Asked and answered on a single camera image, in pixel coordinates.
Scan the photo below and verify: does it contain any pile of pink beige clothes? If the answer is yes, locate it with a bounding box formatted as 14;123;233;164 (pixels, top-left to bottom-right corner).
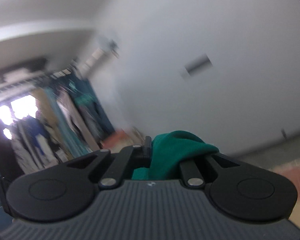
101;128;145;153

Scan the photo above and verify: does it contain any hanging clothes rack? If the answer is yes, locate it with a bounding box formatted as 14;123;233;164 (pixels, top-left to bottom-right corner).
0;68;114;180

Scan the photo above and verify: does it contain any green zip hoodie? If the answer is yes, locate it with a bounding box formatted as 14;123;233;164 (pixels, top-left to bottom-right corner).
132;131;219;180

